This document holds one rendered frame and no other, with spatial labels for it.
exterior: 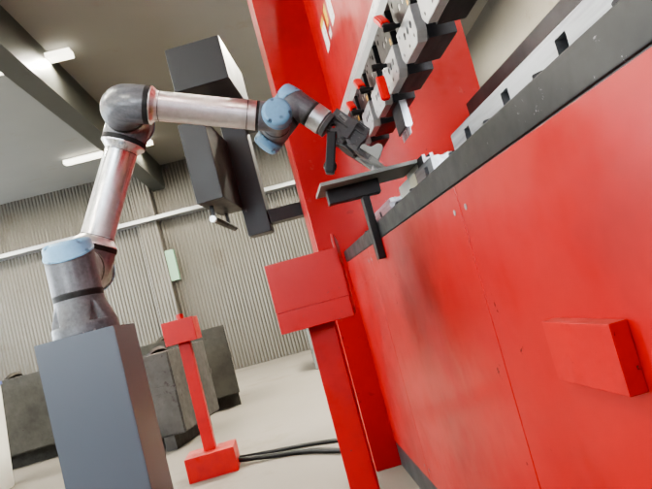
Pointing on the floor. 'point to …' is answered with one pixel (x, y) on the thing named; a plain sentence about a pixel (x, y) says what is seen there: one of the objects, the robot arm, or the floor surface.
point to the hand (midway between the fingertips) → (380, 171)
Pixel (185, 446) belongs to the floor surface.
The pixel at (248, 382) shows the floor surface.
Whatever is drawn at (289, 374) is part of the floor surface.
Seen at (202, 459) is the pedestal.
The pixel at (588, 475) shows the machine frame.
